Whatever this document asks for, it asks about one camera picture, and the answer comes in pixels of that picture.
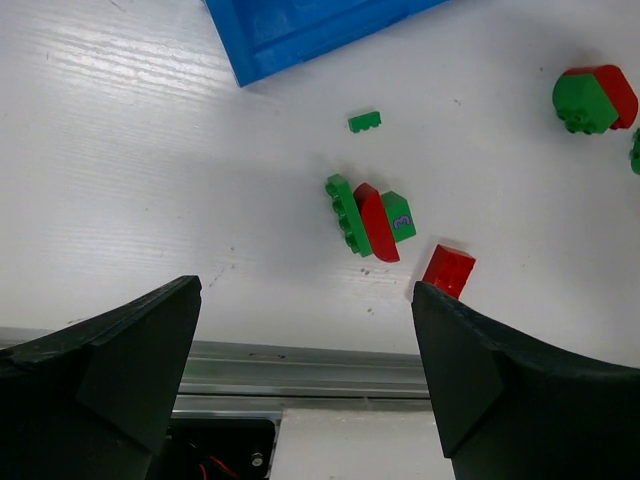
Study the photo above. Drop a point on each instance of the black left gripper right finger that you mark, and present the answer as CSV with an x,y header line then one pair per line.
x,y
510,406

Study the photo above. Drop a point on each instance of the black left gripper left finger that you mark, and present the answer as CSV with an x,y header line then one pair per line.
x,y
93,400

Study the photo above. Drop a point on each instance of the red two by four lego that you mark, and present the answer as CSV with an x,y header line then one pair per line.
x,y
449,270

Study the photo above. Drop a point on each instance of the red rounded lego brick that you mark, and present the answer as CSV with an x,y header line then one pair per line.
x,y
376,224

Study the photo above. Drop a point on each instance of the green numbered lego brick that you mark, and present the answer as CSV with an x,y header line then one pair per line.
x,y
399,216

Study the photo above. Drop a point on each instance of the long green lego plate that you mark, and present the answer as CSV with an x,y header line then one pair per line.
x,y
344,206

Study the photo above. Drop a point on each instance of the large red green lego assembly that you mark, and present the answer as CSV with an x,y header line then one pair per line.
x,y
634,154

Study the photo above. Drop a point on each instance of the small flat green lego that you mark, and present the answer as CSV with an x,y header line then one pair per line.
x,y
364,121

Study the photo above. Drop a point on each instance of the red green rounded lego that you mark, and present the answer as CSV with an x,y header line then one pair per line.
x,y
595,99

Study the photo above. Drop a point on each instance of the blue plastic divided bin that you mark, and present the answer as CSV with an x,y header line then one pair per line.
x,y
264,37

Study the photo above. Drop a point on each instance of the aluminium frame rail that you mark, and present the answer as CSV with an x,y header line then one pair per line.
x,y
254,381

